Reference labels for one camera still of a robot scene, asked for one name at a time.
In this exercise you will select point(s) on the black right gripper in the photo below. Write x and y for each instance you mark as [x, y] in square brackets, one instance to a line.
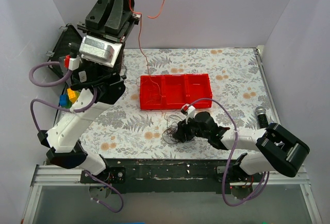
[185, 128]

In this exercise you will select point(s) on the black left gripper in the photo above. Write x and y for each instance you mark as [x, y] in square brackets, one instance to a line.
[108, 31]

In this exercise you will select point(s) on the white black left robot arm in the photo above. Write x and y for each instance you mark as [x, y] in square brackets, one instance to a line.
[63, 140]

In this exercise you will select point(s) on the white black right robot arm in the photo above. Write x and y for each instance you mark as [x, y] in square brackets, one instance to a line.
[276, 149]

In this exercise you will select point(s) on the black poker chip case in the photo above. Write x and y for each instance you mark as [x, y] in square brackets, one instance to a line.
[62, 51]

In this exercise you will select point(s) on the red three-compartment plastic tray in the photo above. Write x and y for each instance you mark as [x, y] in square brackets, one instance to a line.
[171, 92]

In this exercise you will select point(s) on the black handheld microphone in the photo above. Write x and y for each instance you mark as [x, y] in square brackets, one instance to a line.
[260, 113]

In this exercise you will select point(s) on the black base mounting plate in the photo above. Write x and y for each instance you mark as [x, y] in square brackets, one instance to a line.
[166, 175]

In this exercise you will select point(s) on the yellow toy brick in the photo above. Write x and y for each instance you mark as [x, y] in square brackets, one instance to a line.
[73, 95]

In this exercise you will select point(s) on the blue toy brick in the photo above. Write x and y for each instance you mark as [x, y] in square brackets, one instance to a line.
[64, 101]

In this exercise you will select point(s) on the green toy brick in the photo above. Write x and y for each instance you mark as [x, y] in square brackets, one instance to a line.
[69, 105]

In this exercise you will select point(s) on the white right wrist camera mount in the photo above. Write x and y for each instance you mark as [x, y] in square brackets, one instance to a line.
[189, 111]

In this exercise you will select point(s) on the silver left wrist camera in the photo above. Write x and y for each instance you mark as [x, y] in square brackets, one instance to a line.
[99, 51]

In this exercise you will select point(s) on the aluminium rail frame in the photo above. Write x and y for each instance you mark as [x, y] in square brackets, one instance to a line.
[46, 175]

